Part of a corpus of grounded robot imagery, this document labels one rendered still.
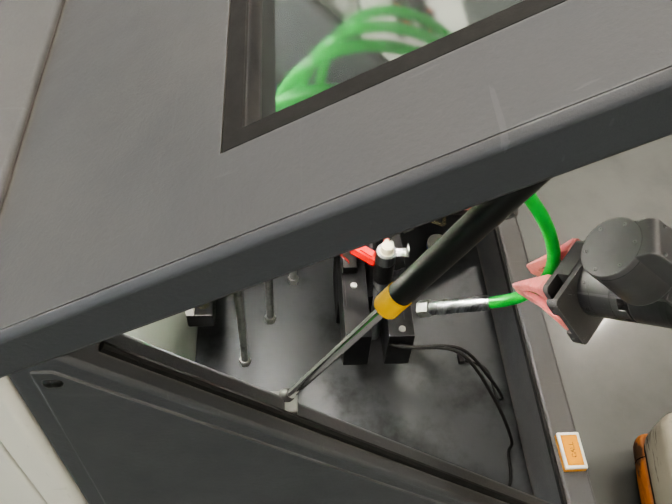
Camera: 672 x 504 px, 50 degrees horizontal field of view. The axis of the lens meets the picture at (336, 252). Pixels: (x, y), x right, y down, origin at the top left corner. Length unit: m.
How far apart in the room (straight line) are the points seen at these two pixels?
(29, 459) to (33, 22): 0.35
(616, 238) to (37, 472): 0.52
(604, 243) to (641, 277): 0.04
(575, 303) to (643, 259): 0.13
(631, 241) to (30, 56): 0.50
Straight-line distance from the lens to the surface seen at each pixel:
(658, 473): 2.00
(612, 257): 0.65
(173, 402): 0.54
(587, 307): 0.75
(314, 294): 1.26
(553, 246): 0.77
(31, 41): 0.65
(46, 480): 0.69
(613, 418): 2.24
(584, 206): 2.71
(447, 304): 0.88
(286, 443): 0.61
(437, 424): 1.16
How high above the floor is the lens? 1.86
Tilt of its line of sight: 51 degrees down
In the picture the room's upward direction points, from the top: 4 degrees clockwise
